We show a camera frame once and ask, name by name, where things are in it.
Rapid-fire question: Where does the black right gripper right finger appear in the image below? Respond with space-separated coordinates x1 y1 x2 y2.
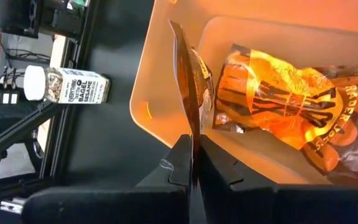
197 134 358 224

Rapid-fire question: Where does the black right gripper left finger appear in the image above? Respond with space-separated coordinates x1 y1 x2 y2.
22 134 195 224

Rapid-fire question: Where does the orange cinnamon stick packet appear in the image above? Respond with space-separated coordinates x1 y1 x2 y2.
211 43 358 184

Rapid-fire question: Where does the white-cap bagel sesame spice jar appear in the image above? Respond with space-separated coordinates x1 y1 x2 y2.
23 64 111 105

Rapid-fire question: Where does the brown spice packet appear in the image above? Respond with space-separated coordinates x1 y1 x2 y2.
168 20 216 187

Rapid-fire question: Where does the orange plastic bin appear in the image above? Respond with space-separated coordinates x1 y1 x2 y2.
129 0 358 187

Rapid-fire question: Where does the black hub with white ports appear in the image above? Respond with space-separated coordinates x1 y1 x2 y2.
0 77 20 106

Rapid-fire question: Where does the black aluminium table frame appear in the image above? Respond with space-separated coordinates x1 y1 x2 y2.
0 0 105 212

